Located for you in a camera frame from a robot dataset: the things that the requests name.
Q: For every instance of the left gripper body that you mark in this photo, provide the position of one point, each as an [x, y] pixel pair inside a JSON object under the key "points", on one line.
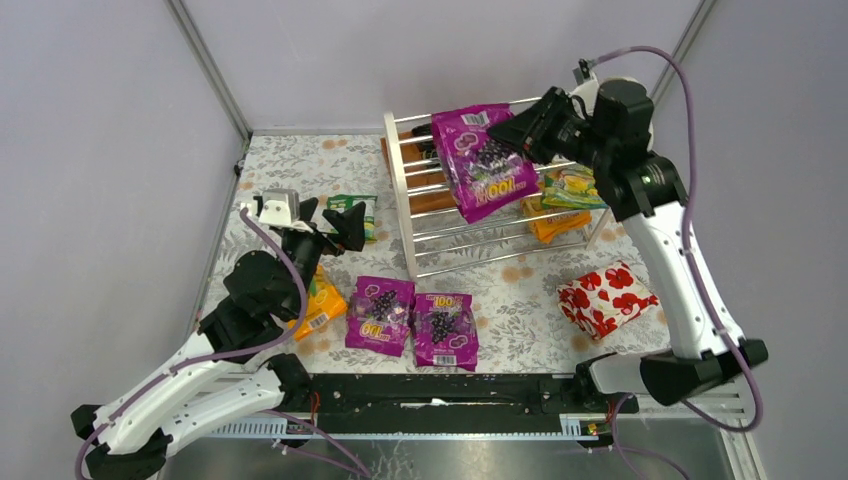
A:
{"points": [[321, 233]]}

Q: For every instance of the orange bag under shelf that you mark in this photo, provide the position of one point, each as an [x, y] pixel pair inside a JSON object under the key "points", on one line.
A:
{"points": [[548, 223]]}

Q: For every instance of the green yellow bag on shelf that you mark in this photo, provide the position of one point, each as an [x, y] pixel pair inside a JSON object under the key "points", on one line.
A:
{"points": [[571, 187]]}

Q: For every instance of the green candy bag on table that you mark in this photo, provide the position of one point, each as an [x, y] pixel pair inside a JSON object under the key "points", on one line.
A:
{"points": [[342, 202]]}

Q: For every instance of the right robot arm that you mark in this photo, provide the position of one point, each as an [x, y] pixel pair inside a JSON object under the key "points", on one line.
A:
{"points": [[607, 127]]}

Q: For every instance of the purple candy bag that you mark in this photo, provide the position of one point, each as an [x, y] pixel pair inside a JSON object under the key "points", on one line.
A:
{"points": [[444, 331], [379, 315], [482, 174]]}

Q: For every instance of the white metal shelf rack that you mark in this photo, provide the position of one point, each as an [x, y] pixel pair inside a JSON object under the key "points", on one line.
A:
{"points": [[441, 242]]}

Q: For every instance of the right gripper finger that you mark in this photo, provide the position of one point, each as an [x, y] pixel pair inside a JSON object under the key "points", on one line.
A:
{"points": [[550, 111], [538, 143]]}

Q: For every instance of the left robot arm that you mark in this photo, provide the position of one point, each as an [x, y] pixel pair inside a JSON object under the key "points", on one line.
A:
{"points": [[229, 367]]}

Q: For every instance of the red white floral bag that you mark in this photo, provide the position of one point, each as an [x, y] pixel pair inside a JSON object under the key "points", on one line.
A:
{"points": [[605, 299]]}

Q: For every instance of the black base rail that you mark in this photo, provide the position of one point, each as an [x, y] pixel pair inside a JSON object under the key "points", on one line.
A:
{"points": [[443, 404]]}

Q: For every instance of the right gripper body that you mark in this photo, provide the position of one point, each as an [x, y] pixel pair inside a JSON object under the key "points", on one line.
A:
{"points": [[553, 125]]}

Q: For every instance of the rolled green yellow sock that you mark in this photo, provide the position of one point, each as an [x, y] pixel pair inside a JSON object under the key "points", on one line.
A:
{"points": [[430, 157]]}

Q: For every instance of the orange wooden divider tray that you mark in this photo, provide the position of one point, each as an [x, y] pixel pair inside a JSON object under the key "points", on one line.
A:
{"points": [[426, 187]]}

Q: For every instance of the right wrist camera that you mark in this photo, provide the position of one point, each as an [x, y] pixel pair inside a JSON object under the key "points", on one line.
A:
{"points": [[586, 81]]}

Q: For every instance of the orange mango candy bag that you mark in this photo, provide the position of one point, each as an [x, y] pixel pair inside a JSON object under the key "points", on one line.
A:
{"points": [[325, 303]]}

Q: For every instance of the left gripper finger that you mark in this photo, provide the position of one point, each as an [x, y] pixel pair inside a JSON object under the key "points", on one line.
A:
{"points": [[348, 227], [306, 210]]}

